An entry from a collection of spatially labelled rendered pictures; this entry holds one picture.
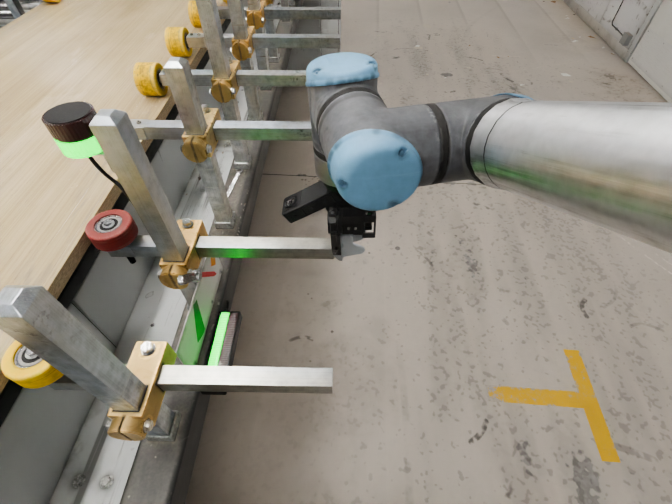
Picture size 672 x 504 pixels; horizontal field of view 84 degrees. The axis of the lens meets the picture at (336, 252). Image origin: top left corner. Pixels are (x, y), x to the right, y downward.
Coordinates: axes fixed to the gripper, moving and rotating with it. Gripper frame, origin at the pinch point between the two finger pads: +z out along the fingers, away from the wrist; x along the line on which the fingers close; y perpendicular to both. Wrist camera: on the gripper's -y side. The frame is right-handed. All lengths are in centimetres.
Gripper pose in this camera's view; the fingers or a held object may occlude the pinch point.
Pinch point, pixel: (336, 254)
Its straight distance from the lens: 73.2
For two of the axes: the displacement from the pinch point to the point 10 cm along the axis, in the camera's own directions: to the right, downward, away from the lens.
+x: 0.3, -7.6, 6.5
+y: 10.0, -0.1, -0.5
